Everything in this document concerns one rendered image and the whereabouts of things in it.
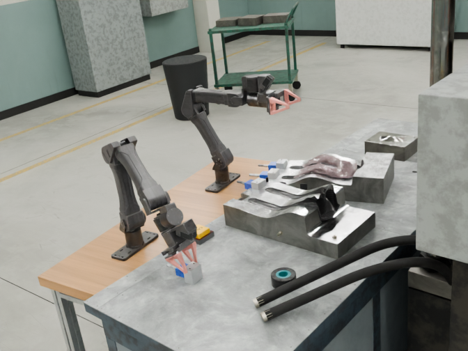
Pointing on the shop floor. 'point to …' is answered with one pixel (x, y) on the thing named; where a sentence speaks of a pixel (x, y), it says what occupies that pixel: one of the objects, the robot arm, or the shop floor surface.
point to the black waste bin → (184, 79)
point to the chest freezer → (384, 22)
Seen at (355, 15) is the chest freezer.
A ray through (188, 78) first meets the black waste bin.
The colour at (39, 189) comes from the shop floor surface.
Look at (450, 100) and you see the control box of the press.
